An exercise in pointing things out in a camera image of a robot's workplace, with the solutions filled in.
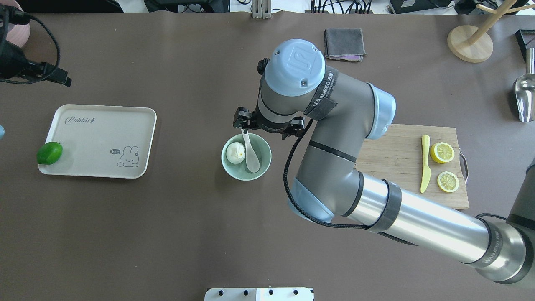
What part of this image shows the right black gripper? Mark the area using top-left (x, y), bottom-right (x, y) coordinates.
top-left (233, 107), bottom-right (305, 140)

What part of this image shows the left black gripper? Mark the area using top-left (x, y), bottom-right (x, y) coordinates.
top-left (0, 41), bottom-right (72, 87)

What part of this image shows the white steamed bun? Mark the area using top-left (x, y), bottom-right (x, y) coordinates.
top-left (225, 142), bottom-right (246, 164)

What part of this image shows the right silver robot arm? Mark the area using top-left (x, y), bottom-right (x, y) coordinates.
top-left (234, 39), bottom-right (534, 289)

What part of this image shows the pink bowl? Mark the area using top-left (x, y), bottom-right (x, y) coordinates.
top-left (0, 0), bottom-right (30, 48)

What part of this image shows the light green bowl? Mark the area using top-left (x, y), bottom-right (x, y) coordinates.
top-left (220, 133), bottom-right (272, 181)

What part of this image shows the green lime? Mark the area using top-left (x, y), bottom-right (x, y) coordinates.
top-left (36, 141), bottom-right (63, 165)

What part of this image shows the white rectangular tray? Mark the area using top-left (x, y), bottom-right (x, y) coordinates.
top-left (38, 104), bottom-right (157, 179)

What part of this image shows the grey folded cloth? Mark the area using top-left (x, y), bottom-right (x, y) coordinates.
top-left (324, 28), bottom-right (367, 62)

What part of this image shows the yellow plastic knife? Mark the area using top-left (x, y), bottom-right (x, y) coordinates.
top-left (420, 135), bottom-right (431, 193)

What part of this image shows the bamboo cutting board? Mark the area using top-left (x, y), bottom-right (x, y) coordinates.
top-left (355, 124), bottom-right (470, 209)

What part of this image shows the upper lemon half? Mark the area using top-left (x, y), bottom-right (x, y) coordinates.
top-left (430, 142), bottom-right (455, 164)

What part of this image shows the lemon half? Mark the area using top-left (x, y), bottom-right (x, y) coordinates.
top-left (436, 171), bottom-right (460, 193)
top-left (430, 142), bottom-right (455, 164)

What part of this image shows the lower lemon half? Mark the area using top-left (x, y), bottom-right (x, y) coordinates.
top-left (436, 171), bottom-right (460, 193)

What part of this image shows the wooden mug tree stand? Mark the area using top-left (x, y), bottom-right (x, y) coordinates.
top-left (447, 0), bottom-right (535, 63)

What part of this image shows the steel scoop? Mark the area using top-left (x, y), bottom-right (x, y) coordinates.
top-left (514, 48), bottom-right (535, 122)

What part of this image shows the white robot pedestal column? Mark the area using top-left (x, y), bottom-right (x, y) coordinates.
top-left (204, 286), bottom-right (315, 301)

